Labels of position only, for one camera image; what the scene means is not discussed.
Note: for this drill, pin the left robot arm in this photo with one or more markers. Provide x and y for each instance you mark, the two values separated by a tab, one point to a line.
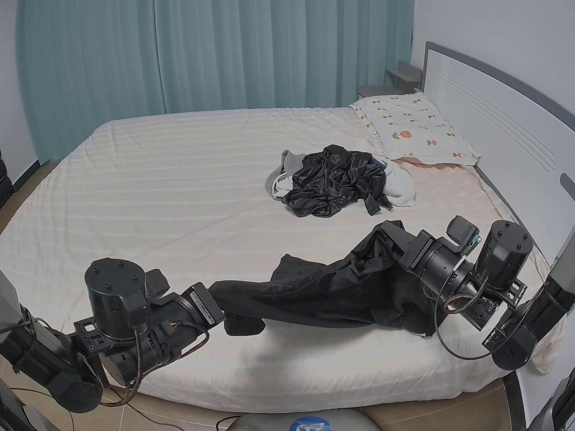
117	294

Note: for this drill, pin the black T-shirt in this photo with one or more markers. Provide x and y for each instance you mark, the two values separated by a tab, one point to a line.
323	294

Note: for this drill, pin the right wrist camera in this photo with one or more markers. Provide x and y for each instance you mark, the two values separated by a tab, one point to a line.
462	231

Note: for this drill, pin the bed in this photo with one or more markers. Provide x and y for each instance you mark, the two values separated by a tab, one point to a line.
179	195

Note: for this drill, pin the black chest of drawers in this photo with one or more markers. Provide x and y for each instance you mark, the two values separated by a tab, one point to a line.
3	177

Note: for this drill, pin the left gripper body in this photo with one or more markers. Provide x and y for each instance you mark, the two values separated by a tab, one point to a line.
202	308

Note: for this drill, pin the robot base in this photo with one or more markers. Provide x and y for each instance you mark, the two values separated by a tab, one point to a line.
269	422

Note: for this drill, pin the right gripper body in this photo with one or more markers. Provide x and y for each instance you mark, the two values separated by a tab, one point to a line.
431	258

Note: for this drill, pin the grey bedside table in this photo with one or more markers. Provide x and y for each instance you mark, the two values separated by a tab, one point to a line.
386	90

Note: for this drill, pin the blue-green curtain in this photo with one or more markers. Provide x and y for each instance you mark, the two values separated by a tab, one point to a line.
179	38

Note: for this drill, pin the pile of clothes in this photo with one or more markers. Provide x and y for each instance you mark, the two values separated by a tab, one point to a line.
332	182

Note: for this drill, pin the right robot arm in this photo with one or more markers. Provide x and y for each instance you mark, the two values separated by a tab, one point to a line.
505	254

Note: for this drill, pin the white printed pillow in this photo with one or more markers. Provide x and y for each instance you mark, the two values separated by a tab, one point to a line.
413	124

